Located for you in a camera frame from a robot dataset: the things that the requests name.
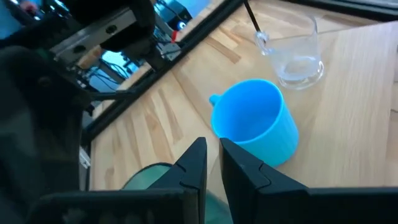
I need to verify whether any teal green cup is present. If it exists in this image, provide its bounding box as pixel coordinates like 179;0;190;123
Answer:
121;161;234;224

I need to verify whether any blue plastic cup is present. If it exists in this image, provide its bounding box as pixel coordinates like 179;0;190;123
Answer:
208;78;300;168

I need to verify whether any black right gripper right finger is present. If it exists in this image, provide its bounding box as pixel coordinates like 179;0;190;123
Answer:
219;138;309;224

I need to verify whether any black computer with glowing light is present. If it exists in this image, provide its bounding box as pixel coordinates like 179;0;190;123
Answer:
161;0;194;32

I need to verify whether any clear glass mug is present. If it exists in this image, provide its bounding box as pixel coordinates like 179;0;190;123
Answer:
254;14;325;91

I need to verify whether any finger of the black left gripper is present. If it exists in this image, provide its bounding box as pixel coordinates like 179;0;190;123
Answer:
0;45;91;224
99;27;166;71

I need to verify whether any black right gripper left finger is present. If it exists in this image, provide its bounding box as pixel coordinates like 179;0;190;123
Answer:
149;137;208;224

